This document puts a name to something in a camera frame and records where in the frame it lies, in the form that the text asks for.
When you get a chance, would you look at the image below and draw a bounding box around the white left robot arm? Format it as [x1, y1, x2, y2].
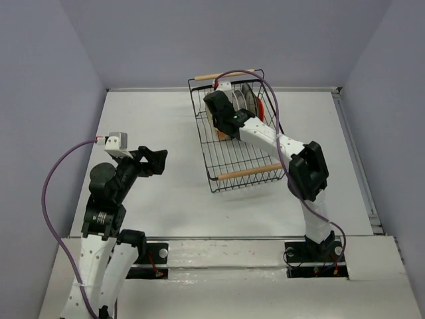
[60, 146, 168, 318]

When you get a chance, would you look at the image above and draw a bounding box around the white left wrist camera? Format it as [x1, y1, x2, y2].
[96, 132, 133, 158]

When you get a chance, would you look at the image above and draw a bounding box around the woven tan plate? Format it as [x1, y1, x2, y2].
[215, 128, 228, 141]

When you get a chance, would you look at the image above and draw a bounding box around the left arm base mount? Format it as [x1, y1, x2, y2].
[126, 242, 169, 280]

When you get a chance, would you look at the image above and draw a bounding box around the orange plate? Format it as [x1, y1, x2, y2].
[256, 97, 265, 122]

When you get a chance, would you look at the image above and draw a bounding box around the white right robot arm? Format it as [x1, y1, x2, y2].
[203, 90, 336, 261]

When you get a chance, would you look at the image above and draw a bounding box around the black wire dish rack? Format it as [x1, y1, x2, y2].
[188, 75, 284, 193]

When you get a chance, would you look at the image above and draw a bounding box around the black rimmed silver plate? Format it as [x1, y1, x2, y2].
[241, 83, 258, 116]

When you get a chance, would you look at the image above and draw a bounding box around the beige floral plate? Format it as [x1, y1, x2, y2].
[205, 104, 214, 128]

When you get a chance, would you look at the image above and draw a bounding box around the white plate teal red rim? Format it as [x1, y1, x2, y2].
[232, 90, 244, 111]

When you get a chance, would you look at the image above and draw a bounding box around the white plate teal lettered rim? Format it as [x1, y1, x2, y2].
[239, 90, 249, 110]

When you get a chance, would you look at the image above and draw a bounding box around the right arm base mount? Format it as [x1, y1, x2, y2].
[282, 241, 349, 278]

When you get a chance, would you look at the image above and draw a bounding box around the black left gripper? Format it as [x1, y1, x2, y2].
[113, 145, 168, 201]

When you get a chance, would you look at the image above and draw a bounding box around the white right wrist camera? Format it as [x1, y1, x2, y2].
[212, 78, 232, 92]

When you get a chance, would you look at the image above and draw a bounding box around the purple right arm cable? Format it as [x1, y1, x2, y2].
[212, 68, 347, 266]

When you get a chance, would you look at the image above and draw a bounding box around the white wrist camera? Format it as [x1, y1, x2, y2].
[212, 78, 232, 92]
[96, 132, 133, 158]

